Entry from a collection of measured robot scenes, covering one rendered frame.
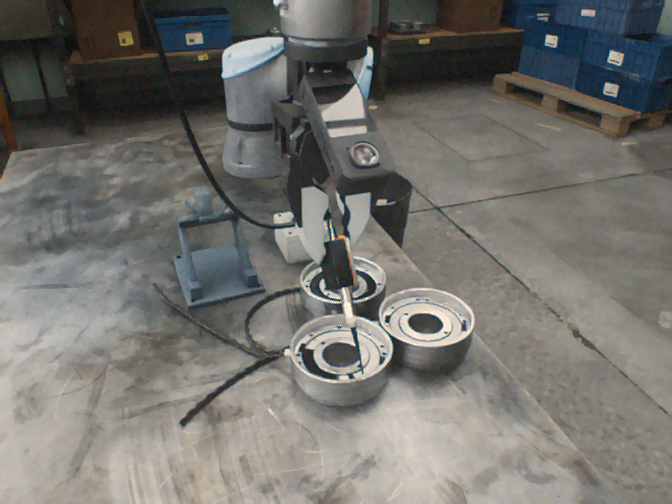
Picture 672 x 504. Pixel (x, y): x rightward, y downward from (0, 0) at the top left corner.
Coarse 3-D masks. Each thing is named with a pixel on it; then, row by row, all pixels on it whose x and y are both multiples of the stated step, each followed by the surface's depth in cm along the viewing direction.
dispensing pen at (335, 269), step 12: (324, 216) 55; (336, 216) 55; (336, 240) 53; (336, 252) 53; (324, 264) 56; (336, 264) 53; (348, 264) 54; (324, 276) 57; (336, 276) 53; (348, 276) 53; (324, 288) 57; (336, 288) 53; (348, 288) 55; (348, 300) 55; (348, 312) 55; (348, 324) 55; (360, 360) 55
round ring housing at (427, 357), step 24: (432, 288) 66; (384, 312) 64; (408, 312) 64; (432, 312) 64; (456, 312) 64; (408, 336) 61; (432, 336) 60; (408, 360) 59; (432, 360) 58; (456, 360) 61
